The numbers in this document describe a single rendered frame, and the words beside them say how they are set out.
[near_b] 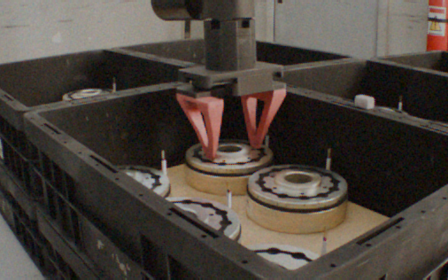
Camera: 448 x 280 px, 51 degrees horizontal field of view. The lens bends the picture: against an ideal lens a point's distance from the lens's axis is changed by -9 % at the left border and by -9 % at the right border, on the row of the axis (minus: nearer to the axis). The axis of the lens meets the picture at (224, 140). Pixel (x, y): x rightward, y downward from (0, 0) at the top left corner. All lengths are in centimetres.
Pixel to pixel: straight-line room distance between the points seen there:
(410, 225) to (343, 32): 358
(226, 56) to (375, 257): 33
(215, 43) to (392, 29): 320
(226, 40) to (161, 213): 28
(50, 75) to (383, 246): 79
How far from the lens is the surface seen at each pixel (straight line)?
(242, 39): 54
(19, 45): 396
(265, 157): 58
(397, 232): 28
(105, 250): 41
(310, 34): 400
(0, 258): 74
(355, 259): 25
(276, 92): 57
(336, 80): 82
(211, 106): 52
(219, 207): 45
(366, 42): 376
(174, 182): 59
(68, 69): 98
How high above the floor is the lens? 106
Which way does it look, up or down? 18 degrees down
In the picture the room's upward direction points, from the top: straight up
